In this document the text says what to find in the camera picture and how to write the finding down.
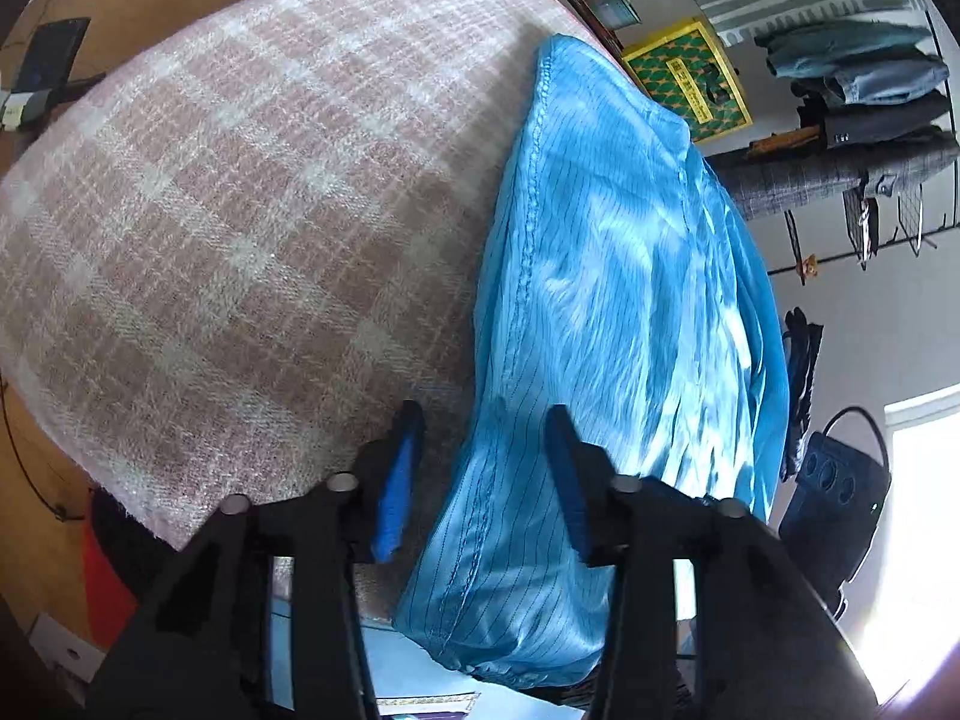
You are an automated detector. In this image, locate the light blue denim jacket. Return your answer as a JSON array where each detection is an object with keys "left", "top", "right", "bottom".
[{"left": 795, "top": 58, "right": 952, "bottom": 106}]

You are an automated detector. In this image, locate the red cloth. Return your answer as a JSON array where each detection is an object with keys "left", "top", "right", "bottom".
[{"left": 79, "top": 517, "right": 140, "bottom": 638}]

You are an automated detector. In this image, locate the black floor cable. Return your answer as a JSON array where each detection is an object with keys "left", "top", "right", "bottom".
[{"left": 0, "top": 382, "right": 87, "bottom": 522}]

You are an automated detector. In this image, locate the dark blazer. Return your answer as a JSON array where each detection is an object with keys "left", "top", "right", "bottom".
[{"left": 796, "top": 90, "right": 952, "bottom": 151}]

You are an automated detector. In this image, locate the grey checked coat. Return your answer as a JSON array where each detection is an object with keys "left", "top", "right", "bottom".
[{"left": 709, "top": 131, "right": 960, "bottom": 222}]

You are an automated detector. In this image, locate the blue pinstriped garment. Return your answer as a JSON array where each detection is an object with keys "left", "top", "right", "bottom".
[{"left": 394, "top": 34, "right": 792, "bottom": 691}]

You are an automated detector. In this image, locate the pink white plaid blanket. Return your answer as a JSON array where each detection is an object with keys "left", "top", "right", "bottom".
[{"left": 0, "top": 0, "right": 623, "bottom": 623}]

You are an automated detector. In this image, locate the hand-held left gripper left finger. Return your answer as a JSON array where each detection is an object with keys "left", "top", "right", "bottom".
[{"left": 86, "top": 399, "right": 427, "bottom": 720}]

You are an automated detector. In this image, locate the black metal clothes rack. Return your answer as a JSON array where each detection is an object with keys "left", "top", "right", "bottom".
[{"left": 506, "top": 0, "right": 960, "bottom": 286}]

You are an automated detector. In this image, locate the black phone on stand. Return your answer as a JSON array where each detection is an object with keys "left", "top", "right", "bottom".
[{"left": 0, "top": 17, "right": 106, "bottom": 132}]

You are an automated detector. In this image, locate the black bag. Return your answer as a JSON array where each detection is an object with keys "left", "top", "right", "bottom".
[{"left": 90, "top": 487, "right": 196, "bottom": 601}]

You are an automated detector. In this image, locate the small hanging pouch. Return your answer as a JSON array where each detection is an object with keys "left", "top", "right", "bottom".
[{"left": 859, "top": 199, "right": 880, "bottom": 265}]

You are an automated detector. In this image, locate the potted plant in teal pot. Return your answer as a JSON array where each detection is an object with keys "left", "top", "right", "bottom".
[{"left": 586, "top": 0, "right": 642, "bottom": 29}]

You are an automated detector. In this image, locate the dark teal denim jacket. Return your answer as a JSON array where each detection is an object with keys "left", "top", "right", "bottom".
[{"left": 754, "top": 19, "right": 935, "bottom": 77}]

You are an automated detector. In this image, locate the black garment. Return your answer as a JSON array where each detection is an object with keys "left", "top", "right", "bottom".
[{"left": 780, "top": 307, "right": 826, "bottom": 481}]

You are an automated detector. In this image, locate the yellow green patterned bag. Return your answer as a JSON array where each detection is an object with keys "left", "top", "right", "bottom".
[{"left": 621, "top": 16, "right": 752, "bottom": 145}]

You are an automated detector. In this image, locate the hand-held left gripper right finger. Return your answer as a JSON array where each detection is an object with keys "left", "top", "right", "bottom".
[{"left": 544, "top": 403, "right": 878, "bottom": 720}]

